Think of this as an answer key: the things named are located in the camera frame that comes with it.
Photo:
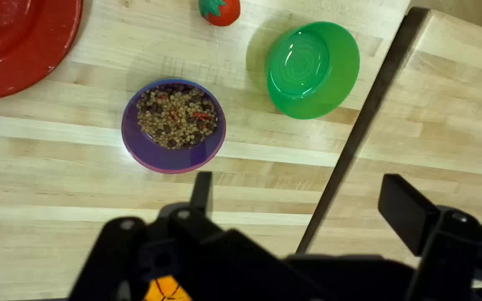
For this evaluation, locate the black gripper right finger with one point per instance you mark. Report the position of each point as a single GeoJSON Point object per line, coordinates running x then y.
{"type": "Point", "coordinates": [410, 215]}

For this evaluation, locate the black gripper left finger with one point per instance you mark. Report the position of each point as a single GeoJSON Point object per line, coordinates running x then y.
{"type": "Point", "coordinates": [201, 193]}

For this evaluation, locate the red toy strawberry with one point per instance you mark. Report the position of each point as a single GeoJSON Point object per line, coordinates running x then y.
{"type": "Point", "coordinates": [221, 11]}

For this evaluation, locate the purple bowl with grains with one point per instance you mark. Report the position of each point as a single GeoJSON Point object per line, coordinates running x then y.
{"type": "Point", "coordinates": [174, 126]}

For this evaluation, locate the green plastic bowl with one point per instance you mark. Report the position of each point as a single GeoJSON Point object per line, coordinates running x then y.
{"type": "Point", "coordinates": [310, 69]}

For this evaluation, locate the red plate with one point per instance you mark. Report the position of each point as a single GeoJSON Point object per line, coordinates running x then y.
{"type": "Point", "coordinates": [12, 44]}

